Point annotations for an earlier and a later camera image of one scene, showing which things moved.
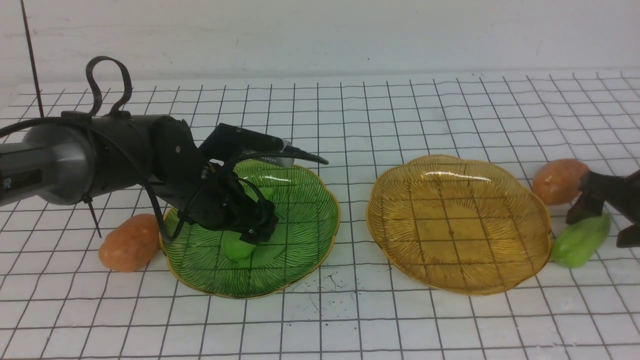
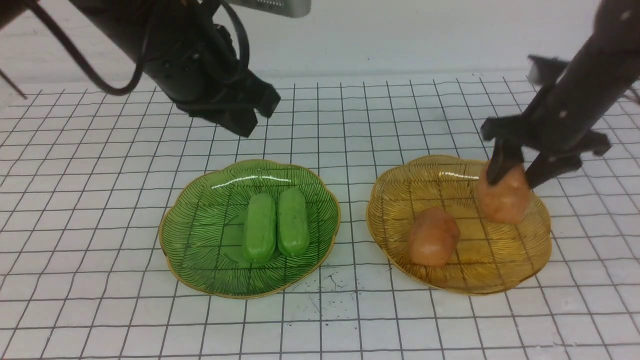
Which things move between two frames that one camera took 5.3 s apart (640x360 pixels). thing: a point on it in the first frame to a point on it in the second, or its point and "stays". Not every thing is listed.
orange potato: [131, 245] to [434, 234]
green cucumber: [577, 242] to [293, 232]
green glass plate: [290, 255] stays
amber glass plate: [459, 226] stays
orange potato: [557, 182] to [507, 201]
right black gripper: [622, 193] to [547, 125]
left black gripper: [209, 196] to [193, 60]
